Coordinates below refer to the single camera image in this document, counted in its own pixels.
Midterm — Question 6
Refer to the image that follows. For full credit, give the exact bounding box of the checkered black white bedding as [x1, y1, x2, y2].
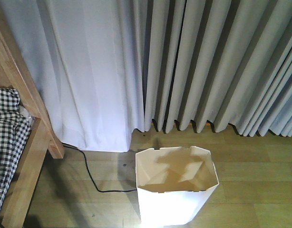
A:
[0, 88, 31, 210]

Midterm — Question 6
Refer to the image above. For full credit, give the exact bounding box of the white pleated curtain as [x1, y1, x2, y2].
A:
[0, 0, 292, 152]

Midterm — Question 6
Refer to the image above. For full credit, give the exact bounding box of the wooden bed frame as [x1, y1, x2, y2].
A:
[0, 19, 65, 228]

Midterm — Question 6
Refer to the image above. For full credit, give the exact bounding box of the black socket cable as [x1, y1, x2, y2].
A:
[62, 142, 137, 193]

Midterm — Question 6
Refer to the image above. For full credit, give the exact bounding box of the white plastic trash bin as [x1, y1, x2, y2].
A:
[136, 146, 219, 228]

